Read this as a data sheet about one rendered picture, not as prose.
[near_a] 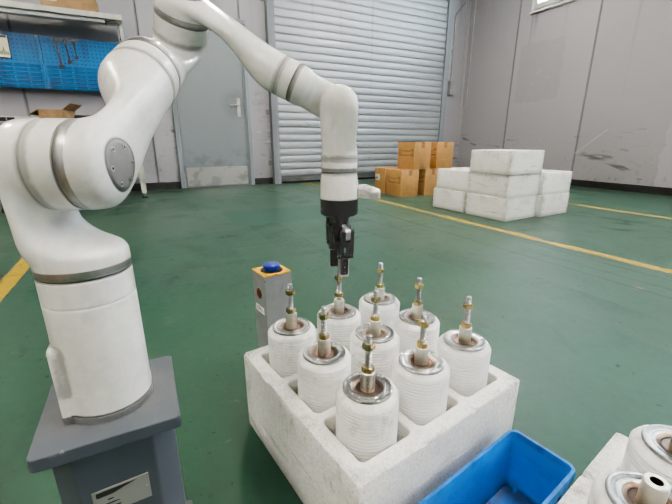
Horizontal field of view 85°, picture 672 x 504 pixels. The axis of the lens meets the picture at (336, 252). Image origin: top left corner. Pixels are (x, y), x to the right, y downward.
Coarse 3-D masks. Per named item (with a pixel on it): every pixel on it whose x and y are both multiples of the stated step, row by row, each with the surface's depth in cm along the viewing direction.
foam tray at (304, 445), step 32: (256, 352) 78; (256, 384) 74; (288, 384) 68; (512, 384) 68; (256, 416) 78; (288, 416) 63; (320, 416) 60; (448, 416) 60; (480, 416) 63; (512, 416) 71; (288, 448) 66; (320, 448) 55; (416, 448) 54; (448, 448) 59; (480, 448) 66; (288, 480) 68; (320, 480) 57; (352, 480) 49; (384, 480) 51; (416, 480) 56
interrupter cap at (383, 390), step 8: (352, 376) 58; (376, 376) 58; (384, 376) 58; (344, 384) 56; (352, 384) 56; (376, 384) 57; (384, 384) 56; (344, 392) 54; (352, 392) 54; (360, 392) 55; (376, 392) 55; (384, 392) 54; (352, 400) 53; (360, 400) 52; (368, 400) 53; (376, 400) 52; (384, 400) 53
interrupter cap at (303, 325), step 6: (282, 318) 77; (300, 318) 77; (276, 324) 75; (282, 324) 75; (300, 324) 75; (306, 324) 75; (276, 330) 72; (282, 330) 72; (288, 330) 73; (294, 330) 72; (300, 330) 72; (306, 330) 72
